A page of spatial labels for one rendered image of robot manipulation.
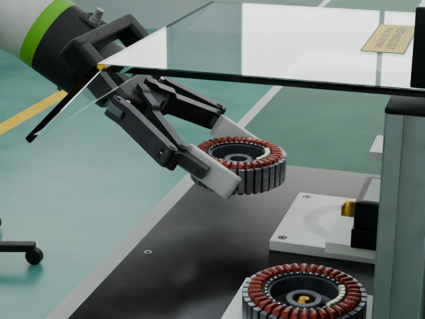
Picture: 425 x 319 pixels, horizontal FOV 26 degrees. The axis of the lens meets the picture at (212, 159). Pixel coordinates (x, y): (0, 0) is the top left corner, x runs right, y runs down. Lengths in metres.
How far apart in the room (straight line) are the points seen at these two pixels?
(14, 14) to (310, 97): 0.73
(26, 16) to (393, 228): 0.62
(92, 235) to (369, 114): 1.53
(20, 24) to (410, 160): 0.62
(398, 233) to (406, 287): 0.03
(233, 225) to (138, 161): 2.50
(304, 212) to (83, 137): 2.82
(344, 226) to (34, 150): 2.98
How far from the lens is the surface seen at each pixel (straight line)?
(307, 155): 1.38
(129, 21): 0.76
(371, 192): 0.78
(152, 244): 1.04
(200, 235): 1.05
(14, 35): 1.09
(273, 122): 1.53
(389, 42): 0.67
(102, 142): 3.80
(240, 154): 1.09
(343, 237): 0.79
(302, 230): 1.04
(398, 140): 0.56
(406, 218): 0.58
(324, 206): 1.11
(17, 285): 2.67
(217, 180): 1.02
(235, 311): 0.87
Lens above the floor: 1.21
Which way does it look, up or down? 20 degrees down
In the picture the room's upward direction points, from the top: straight up
